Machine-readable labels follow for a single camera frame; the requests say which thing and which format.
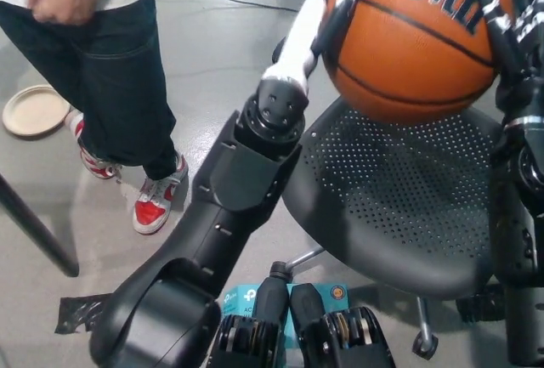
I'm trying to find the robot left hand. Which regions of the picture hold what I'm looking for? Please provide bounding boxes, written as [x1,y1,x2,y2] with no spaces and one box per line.
[263,0,369,93]

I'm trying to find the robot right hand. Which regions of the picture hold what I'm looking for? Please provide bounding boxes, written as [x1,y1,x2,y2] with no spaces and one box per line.
[479,0,544,89]

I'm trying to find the orange Wilson basketball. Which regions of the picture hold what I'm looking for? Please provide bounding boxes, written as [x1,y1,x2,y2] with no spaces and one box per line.
[321,0,518,126]

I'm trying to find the person grey shirt black jeans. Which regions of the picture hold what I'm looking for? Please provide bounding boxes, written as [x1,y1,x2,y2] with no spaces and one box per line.
[0,0,179,182]

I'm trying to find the black perforated office chair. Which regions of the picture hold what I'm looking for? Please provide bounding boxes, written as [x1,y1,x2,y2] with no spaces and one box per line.
[270,0,544,354]

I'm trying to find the beige round plate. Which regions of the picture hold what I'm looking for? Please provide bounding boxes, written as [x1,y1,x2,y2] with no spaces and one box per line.
[2,85,72,139]

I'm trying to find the red and white sneaker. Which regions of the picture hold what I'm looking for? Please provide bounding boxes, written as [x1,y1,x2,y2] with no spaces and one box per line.
[76,112,125,182]
[132,153,190,236]

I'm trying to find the black table leg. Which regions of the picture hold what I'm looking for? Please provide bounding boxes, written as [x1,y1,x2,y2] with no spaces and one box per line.
[0,172,81,279]

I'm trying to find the teal TP-Link box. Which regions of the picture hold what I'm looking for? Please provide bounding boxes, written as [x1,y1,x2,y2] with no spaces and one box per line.
[218,282,350,350]

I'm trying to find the black torn plastic scrap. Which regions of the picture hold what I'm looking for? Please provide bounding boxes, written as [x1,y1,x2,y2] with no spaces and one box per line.
[54,293,114,336]

